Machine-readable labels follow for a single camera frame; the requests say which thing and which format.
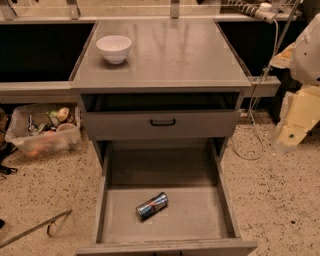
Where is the white power strip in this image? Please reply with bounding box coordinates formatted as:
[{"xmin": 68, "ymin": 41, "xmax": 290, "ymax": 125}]
[{"xmin": 227, "ymin": 0, "xmax": 276, "ymax": 24}]

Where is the clear plastic storage bin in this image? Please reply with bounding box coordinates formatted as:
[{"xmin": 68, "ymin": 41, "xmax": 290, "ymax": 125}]
[{"xmin": 5, "ymin": 103, "xmax": 81, "ymax": 157}]

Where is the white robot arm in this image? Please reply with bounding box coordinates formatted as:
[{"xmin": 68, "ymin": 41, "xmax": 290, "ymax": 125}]
[{"xmin": 271, "ymin": 13, "xmax": 320, "ymax": 152}]

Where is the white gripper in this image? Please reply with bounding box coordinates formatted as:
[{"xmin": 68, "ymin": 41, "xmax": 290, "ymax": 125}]
[{"xmin": 273, "ymin": 85, "xmax": 320, "ymax": 151}]

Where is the blue silver redbull can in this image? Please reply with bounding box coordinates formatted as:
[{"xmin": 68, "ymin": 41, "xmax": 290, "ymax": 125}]
[{"xmin": 136, "ymin": 192, "xmax": 169, "ymax": 221}]

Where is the closed grey upper drawer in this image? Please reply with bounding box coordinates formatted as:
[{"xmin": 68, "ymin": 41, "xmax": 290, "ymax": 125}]
[{"xmin": 82, "ymin": 110, "xmax": 240, "ymax": 140}]

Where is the black drawer handle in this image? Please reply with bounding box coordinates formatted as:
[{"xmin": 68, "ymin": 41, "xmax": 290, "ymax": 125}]
[{"xmin": 150, "ymin": 119, "xmax": 176, "ymax": 127}]

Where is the metal rod on floor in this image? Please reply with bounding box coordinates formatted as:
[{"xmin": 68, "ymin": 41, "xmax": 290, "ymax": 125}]
[{"xmin": 0, "ymin": 209, "xmax": 72, "ymax": 249}]

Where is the grey drawer cabinet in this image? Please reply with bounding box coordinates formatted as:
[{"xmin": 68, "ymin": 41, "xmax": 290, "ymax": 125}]
[{"xmin": 71, "ymin": 18, "xmax": 250, "ymax": 158}]

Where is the open grey middle drawer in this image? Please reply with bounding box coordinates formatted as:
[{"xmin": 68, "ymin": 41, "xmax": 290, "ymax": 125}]
[{"xmin": 75, "ymin": 140, "xmax": 257, "ymax": 256}]

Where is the white ceramic bowl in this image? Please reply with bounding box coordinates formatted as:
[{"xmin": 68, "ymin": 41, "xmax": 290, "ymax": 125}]
[{"xmin": 96, "ymin": 35, "xmax": 132, "ymax": 64}]

